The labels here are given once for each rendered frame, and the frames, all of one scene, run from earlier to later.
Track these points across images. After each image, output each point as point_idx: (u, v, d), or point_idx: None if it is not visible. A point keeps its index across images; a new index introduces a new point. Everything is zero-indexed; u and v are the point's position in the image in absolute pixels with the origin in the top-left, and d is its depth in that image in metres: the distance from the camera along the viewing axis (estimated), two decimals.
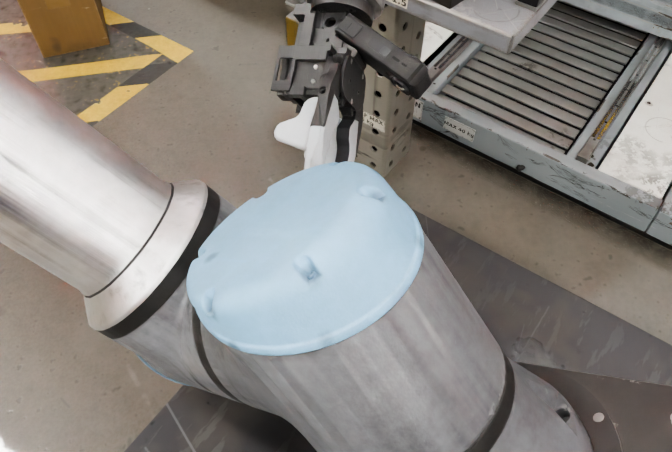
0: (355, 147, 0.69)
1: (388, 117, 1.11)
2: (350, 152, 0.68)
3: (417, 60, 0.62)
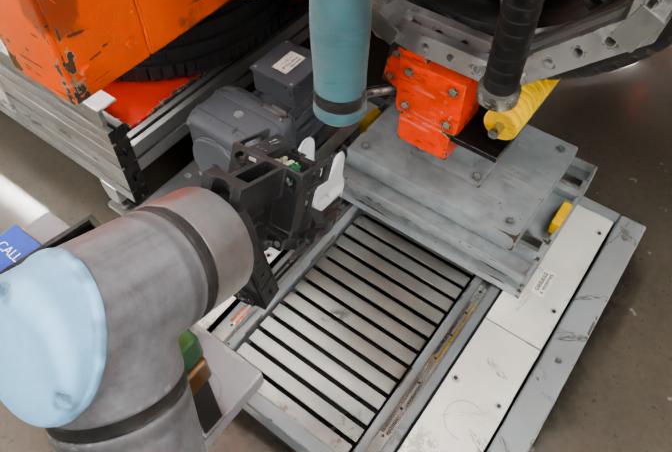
0: None
1: None
2: None
3: None
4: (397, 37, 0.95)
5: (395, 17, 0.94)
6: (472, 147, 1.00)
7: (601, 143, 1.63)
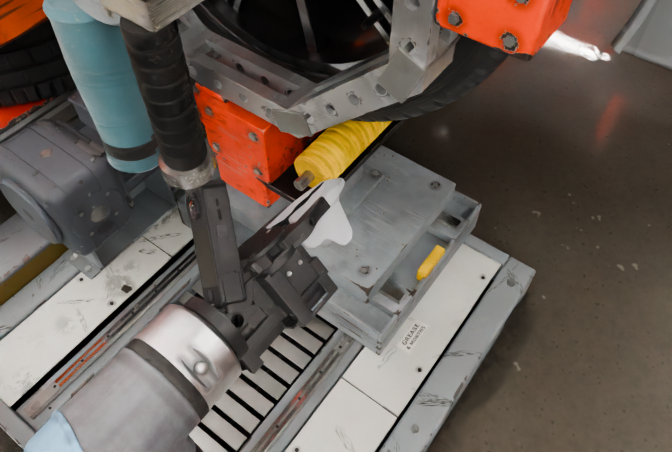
0: (286, 208, 0.64)
1: None
2: (297, 203, 0.63)
3: (203, 195, 0.54)
4: (191, 71, 0.82)
5: (186, 48, 0.81)
6: (288, 197, 0.86)
7: (507, 171, 1.50)
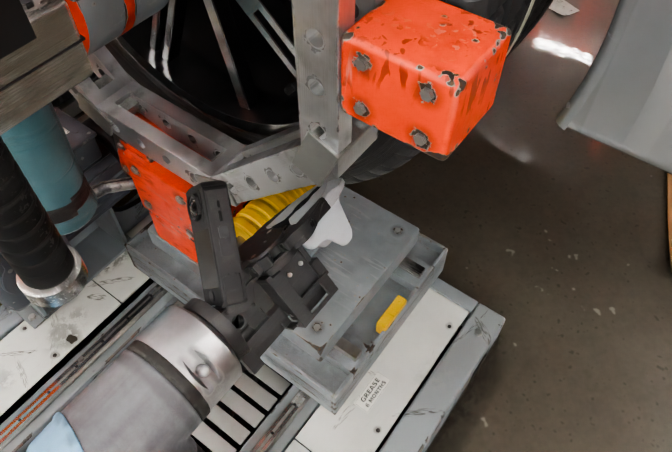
0: (286, 208, 0.64)
1: None
2: (297, 203, 0.63)
3: (204, 196, 0.54)
4: (114, 128, 0.75)
5: (108, 103, 0.75)
6: None
7: (481, 205, 1.43)
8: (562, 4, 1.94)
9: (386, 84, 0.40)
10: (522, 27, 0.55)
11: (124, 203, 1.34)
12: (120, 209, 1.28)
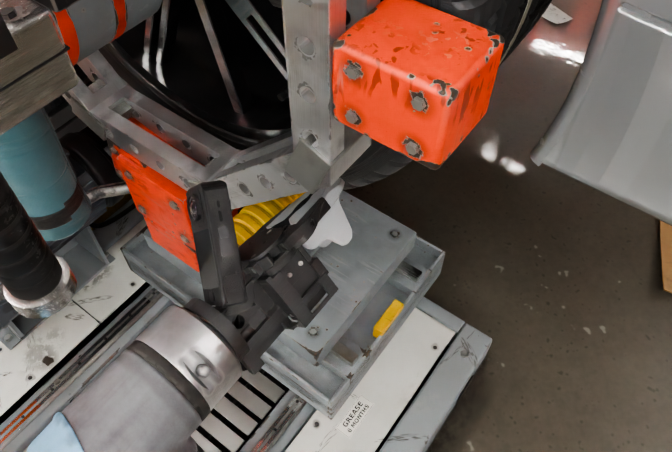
0: (286, 208, 0.64)
1: None
2: (297, 203, 0.63)
3: (204, 196, 0.54)
4: (107, 133, 0.75)
5: (101, 108, 0.74)
6: None
7: (470, 220, 1.41)
8: (555, 12, 1.91)
9: (377, 92, 0.40)
10: (517, 33, 0.54)
11: (105, 219, 1.31)
12: (100, 225, 1.26)
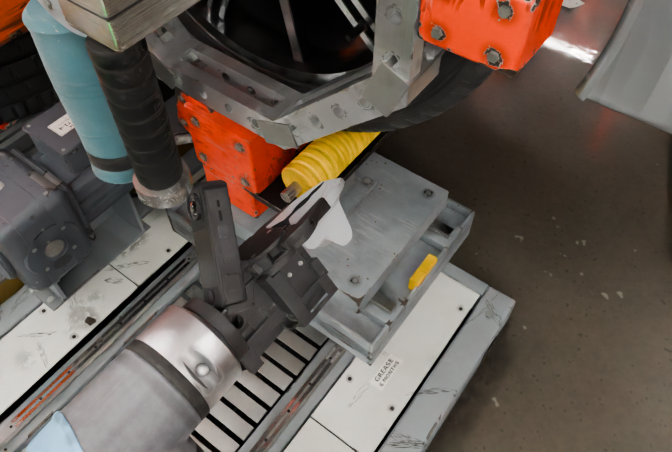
0: (286, 208, 0.64)
1: None
2: (297, 203, 0.63)
3: (204, 196, 0.54)
4: (176, 81, 0.81)
5: (171, 57, 0.80)
6: (276, 208, 0.85)
7: (490, 193, 1.46)
8: None
9: (465, 6, 0.46)
10: None
11: None
12: (136, 195, 1.31)
